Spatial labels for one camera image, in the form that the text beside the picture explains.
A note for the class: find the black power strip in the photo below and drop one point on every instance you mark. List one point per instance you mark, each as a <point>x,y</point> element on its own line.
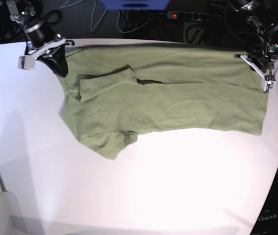
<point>193,16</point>

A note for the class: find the blue box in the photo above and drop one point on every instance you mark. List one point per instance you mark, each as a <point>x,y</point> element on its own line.
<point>135,4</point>

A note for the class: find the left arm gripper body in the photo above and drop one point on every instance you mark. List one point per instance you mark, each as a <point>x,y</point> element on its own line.
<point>265,64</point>

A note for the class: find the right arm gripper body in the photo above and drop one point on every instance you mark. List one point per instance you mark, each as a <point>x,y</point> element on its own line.
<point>41,38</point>

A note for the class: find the green T-shirt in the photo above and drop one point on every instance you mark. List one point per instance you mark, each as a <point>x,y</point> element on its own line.
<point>115,93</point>

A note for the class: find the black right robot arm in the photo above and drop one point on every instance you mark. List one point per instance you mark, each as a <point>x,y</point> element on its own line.
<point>27,11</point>

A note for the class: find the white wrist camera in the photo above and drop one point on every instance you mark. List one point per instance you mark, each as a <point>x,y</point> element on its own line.
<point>268,85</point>
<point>26,62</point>

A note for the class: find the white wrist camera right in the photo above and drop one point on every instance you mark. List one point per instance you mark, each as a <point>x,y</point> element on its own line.
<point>26,62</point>

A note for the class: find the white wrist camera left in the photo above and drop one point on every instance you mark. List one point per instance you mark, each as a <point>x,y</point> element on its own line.
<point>268,85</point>

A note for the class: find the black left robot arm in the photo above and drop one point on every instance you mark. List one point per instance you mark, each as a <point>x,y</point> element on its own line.
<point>256,22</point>

